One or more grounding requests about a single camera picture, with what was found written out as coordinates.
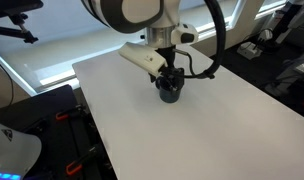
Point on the orange black clamp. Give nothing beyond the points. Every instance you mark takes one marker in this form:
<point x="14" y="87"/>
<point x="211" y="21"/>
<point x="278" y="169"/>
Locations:
<point x="76" y="165"/>
<point x="78" y="110"/>

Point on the orange black clamp far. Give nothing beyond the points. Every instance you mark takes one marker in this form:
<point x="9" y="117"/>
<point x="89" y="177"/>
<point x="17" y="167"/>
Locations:
<point x="78" y="110"/>

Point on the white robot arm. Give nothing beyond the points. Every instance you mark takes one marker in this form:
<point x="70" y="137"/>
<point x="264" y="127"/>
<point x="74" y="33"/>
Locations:
<point x="163" y="32"/>

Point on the black camera tripod arm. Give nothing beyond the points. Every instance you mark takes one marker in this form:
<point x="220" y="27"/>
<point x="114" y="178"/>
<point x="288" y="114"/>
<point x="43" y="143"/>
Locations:
<point x="16" y="10"/>

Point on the white power adapter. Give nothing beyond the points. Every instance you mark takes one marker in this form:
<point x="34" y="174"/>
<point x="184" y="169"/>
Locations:
<point x="249" y="50"/>

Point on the orange black clamp near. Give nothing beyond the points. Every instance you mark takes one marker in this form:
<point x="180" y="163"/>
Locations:
<point x="76" y="165"/>

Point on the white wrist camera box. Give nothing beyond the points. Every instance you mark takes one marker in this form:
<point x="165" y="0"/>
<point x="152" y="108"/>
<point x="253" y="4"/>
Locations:
<point x="143" y="56"/>

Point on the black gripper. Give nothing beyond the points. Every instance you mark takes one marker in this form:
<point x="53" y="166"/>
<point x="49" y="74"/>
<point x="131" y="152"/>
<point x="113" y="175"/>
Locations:
<point x="171" y="78"/>

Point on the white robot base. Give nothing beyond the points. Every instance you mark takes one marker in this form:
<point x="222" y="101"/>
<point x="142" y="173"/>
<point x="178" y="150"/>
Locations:
<point x="18" y="153"/>

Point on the dark teal mug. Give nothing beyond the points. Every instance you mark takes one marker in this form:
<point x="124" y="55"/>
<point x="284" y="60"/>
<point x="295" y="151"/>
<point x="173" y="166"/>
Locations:
<point x="169" y="96"/>

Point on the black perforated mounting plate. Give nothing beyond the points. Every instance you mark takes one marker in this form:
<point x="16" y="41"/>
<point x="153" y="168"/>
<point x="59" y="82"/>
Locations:
<point x="62" y="142"/>

